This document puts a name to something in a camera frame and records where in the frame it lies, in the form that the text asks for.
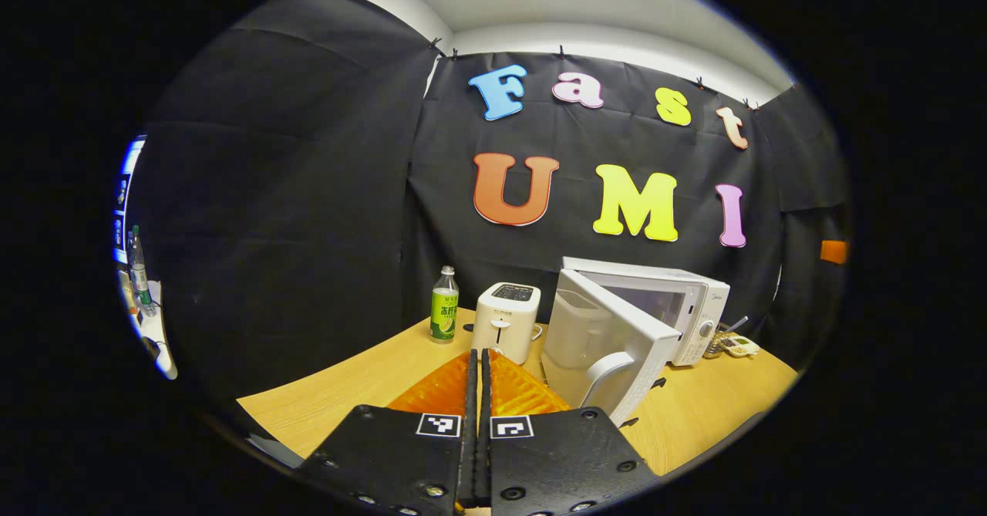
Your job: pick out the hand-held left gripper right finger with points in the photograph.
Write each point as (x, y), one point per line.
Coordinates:
(570, 458)

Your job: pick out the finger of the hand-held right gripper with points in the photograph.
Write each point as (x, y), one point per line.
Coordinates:
(834, 251)

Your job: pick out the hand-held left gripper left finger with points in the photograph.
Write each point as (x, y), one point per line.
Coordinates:
(385, 458)

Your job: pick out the white microwave oven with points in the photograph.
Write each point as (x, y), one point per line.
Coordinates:
(617, 323)

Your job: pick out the white divided bean dish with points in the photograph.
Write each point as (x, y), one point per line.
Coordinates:
(742, 345)

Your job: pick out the white toaster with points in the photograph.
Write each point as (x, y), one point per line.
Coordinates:
(505, 323)

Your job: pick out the green label drink bottle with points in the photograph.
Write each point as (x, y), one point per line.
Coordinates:
(443, 311)

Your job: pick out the white side table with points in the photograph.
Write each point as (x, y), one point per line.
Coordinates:
(158, 338)

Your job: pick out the clear plastic bottle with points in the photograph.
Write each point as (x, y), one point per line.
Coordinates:
(141, 281)

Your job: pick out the blue white display board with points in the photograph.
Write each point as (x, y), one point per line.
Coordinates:
(123, 200)

